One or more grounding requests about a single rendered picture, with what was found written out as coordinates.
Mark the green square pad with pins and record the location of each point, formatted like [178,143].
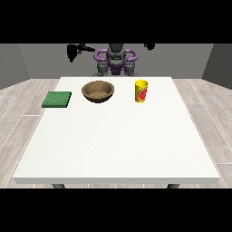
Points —
[56,99]

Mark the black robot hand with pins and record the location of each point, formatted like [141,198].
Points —
[149,46]
[72,51]

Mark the grey robot trunk purple rings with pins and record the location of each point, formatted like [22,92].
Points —
[115,63]

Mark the yellow cup with melon print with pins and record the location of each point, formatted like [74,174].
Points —
[140,91]

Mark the dark table leg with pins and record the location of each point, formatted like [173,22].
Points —
[58,186]
[173,186]

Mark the brown wooden bowl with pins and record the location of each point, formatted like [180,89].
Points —
[98,91]

